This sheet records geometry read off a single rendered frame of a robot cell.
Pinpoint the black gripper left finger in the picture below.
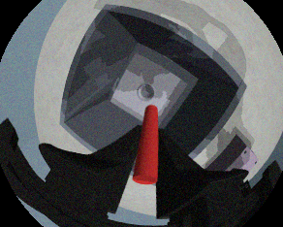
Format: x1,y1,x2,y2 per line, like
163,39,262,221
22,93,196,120
38,125,142,214

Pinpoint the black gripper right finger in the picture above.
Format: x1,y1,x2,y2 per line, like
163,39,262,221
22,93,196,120
156,128,249,219

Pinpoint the red peg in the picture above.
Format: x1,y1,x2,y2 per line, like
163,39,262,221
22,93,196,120
133,106,158,184

